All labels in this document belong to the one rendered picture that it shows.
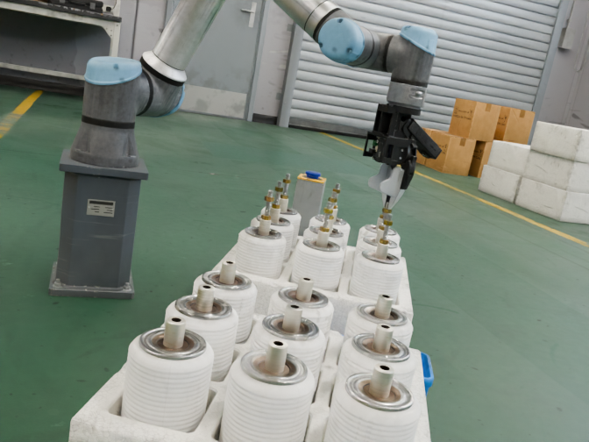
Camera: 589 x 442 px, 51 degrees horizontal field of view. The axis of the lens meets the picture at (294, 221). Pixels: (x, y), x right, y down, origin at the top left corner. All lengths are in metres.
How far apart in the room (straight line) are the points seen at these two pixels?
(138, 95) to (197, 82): 4.95
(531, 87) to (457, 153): 2.97
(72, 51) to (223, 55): 1.43
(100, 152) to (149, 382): 0.80
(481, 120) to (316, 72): 2.13
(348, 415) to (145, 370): 0.22
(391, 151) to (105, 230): 0.65
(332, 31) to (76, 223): 0.69
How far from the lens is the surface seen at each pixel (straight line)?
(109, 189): 1.41
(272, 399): 0.66
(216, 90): 6.42
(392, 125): 1.25
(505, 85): 7.72
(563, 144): 3.96
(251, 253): 1.19
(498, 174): 4.37
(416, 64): 1.24
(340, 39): 1.13
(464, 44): 7.40
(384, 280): 1.18
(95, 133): 1.41
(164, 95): 1.51
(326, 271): 1.18
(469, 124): 5.16
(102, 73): 1.40
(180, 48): 1.48
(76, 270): 1.46
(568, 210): 3.93
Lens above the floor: 0.57
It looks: 13 degrees down
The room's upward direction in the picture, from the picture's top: 10 degrees clockwise
